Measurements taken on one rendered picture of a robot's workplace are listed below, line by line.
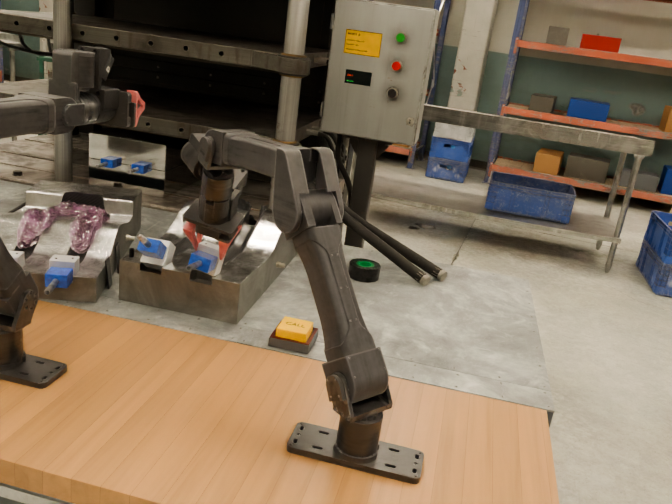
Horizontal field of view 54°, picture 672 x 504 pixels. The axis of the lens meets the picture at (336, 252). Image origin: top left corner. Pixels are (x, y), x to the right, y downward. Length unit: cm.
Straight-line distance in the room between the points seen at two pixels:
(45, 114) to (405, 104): 120
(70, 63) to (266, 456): 71
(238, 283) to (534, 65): 667
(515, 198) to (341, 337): 405
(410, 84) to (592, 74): 582
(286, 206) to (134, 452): 41
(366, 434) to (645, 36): 708
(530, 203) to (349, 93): 304
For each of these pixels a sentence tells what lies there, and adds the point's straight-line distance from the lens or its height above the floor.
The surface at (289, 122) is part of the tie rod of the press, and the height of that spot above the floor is 110.
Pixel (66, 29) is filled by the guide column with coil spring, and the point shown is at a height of 127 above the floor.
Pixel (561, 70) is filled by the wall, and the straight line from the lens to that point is 778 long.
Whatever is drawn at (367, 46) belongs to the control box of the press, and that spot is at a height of 134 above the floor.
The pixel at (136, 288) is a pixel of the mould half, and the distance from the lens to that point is 143.
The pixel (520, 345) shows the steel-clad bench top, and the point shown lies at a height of 80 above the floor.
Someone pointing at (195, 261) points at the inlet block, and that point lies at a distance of 132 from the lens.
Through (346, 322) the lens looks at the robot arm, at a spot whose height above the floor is 100.
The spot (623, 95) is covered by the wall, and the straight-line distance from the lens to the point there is 782.
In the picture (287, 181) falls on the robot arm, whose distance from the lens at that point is 98.
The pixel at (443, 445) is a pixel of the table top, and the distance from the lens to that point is 110.
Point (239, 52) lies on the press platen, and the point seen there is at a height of 128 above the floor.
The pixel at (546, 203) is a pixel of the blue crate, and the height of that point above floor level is 38.
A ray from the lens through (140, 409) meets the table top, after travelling 110.
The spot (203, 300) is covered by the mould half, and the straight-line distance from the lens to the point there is 137.
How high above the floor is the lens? 140
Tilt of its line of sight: 19 degrees down
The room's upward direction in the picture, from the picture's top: 8 degrees clockwise
